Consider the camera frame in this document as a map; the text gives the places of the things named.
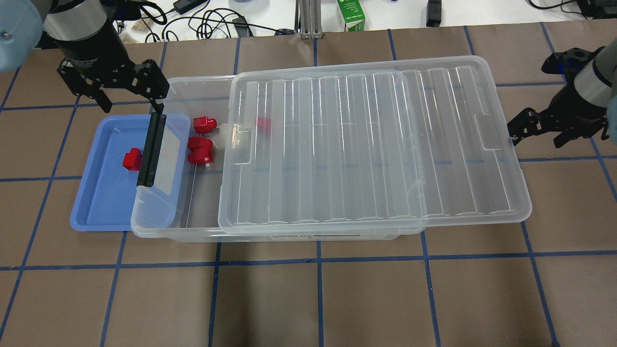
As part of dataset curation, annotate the aluminium frame post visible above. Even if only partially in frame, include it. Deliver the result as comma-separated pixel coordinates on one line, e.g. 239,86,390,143
295,0,323,40

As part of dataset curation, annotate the red block upper pair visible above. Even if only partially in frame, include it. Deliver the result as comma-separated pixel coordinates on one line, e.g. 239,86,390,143
187,136,214,151

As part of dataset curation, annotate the red block front corner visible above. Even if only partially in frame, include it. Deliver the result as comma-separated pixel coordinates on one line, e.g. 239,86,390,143
192,116,218,134

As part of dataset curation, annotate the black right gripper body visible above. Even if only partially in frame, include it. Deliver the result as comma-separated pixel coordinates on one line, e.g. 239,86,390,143
507,47,610,148

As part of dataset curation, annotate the black box latch handle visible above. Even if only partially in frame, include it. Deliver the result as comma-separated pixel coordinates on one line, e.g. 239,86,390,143
137,112,167,187

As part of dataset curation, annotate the clear plastic box lid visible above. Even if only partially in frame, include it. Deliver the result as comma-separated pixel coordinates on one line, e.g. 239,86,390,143
218,55,533,237

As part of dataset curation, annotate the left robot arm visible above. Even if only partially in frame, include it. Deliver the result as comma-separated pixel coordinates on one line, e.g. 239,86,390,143
0,0,170,115

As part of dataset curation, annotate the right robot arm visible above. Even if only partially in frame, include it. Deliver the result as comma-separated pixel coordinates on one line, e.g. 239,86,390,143
169,45,616,164

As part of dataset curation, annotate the blue plastic tray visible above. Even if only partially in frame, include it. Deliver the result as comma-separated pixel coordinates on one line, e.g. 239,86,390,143
70,113,191,233

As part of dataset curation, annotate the clear plastic storage box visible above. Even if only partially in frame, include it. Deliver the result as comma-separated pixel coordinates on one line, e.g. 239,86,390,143
134,83,428,242

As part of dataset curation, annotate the black cable bundle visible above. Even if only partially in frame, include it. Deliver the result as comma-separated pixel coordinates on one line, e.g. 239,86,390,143
140,0,295,43

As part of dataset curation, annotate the red block picked one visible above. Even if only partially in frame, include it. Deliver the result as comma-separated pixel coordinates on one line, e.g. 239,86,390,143
122,147,142,171

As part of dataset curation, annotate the green white carton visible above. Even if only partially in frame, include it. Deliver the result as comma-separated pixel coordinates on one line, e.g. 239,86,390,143
335,0,366,32

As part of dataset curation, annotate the red block pair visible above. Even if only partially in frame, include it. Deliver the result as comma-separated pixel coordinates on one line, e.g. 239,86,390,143
187,136,214,151
188,147,213,165

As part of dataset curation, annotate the red block lower pair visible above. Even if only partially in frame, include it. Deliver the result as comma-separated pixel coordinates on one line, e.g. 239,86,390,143
188,147,213,165

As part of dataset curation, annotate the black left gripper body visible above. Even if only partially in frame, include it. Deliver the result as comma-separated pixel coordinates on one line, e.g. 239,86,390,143
57,29,170,101

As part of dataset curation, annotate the red block far right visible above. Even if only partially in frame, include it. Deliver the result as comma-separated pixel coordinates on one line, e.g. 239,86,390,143
256,117,272,134

